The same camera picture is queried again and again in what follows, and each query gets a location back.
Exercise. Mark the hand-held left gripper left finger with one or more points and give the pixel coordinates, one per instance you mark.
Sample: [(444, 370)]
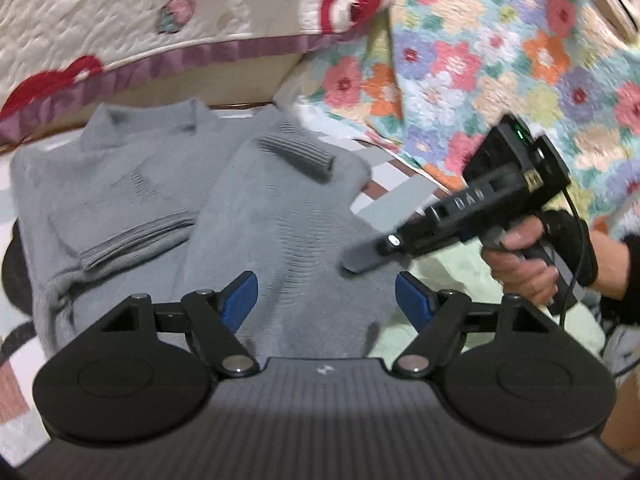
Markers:
[(242, 300)]

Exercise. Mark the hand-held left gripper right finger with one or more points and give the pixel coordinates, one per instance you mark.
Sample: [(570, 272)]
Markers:
[(412, 302)]

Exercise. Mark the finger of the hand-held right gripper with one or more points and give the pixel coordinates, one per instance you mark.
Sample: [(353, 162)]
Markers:
[(365, 255)]

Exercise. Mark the grey knit sweater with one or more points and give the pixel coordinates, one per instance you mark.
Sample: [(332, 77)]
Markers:
[(280, 220)]

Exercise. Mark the person's right forearm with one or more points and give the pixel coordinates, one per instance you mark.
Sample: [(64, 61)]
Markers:
[(617, 270)]

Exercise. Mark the person's right hand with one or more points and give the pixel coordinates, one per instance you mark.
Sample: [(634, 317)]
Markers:
[(520, 275)]

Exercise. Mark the checkered blanket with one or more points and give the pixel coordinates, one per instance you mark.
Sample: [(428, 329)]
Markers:
[(465, 272)]

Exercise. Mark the floral quilt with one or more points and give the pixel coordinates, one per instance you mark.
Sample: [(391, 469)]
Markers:
[(475, 60)]

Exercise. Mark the red bear print quilt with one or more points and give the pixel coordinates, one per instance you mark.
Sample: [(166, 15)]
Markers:
[(150, 5)]

